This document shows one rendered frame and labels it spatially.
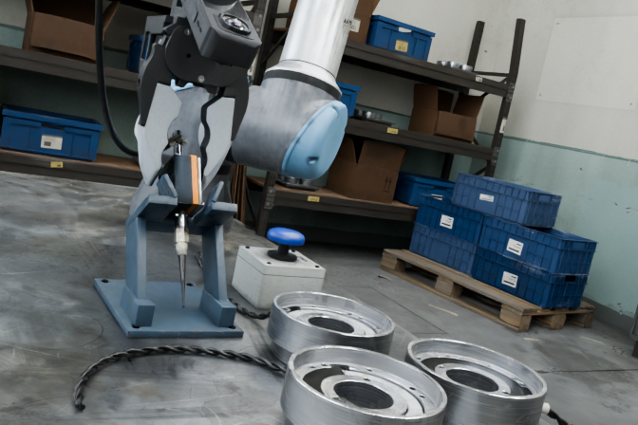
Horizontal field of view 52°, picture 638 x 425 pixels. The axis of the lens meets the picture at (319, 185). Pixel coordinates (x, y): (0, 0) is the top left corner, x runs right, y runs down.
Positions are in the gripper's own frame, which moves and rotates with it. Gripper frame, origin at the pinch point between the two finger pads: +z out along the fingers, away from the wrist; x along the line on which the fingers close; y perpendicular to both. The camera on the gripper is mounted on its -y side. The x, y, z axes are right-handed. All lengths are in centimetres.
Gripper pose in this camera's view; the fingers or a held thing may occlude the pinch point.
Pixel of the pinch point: (179, 175)
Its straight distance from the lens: 61.4
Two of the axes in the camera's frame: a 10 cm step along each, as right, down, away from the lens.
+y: -4.9, -2.0, 8.5
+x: -8.5, -1.2, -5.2
